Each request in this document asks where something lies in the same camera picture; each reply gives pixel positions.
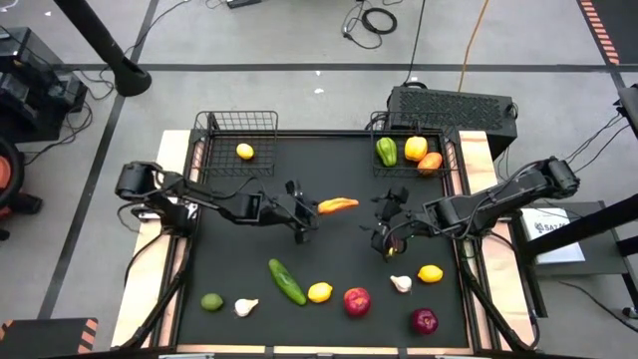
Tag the dark red onion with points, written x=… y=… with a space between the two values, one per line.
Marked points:
x=424 y=321

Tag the yellow bell pepper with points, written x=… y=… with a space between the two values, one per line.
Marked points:
x=415 y=148

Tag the green cucumber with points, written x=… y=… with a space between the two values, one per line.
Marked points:
x=287 y=281

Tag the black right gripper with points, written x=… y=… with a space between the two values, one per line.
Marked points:
x=399 y=222

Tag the white printed sheet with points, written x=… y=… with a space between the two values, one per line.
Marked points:
x=558 y=249

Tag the red apple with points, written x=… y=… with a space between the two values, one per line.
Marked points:
x=357 y=302

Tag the black equipment cart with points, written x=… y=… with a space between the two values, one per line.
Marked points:
x=30 y=90

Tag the orange oval vegetable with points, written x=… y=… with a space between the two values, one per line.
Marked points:
x=430 y=163

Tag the black computer case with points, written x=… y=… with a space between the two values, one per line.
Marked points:
x=448 y=112

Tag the orange yellow chili pepper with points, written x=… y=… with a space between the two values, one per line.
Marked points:
x=338 y=205

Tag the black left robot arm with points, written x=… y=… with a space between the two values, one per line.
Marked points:
x=244 y=207

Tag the black mat with orange stripes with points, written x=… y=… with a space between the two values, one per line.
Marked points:
x=623 y=25
x=45 y=339

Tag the black table mat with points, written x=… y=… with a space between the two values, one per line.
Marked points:
x=249 y=329

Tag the green lime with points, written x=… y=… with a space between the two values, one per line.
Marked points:
x=212 y=301

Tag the wooden table with black frame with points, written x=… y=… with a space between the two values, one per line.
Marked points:
x=172 y=149

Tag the green bell pepper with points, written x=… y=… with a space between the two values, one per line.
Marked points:
x=386 y=151

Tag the black power strip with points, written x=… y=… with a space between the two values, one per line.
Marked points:
x=244 y=3

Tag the yellow lemon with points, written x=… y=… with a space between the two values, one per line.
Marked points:
x=320 y=292
x=430 y=273
x=244 y=150

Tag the red black round machine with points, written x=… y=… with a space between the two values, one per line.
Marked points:
x=10 y=189

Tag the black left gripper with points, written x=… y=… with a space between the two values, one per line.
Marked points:
x=295 y=214

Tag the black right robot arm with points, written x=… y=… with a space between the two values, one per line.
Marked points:
x=498 y=197

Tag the white garlic bulb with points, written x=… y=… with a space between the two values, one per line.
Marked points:
x=401 y=283
x=244 y=306

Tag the red chili pepper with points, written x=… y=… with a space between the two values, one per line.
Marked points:
x=391 y=251

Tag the black pole stand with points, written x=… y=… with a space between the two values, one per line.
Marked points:
x=99 y=40

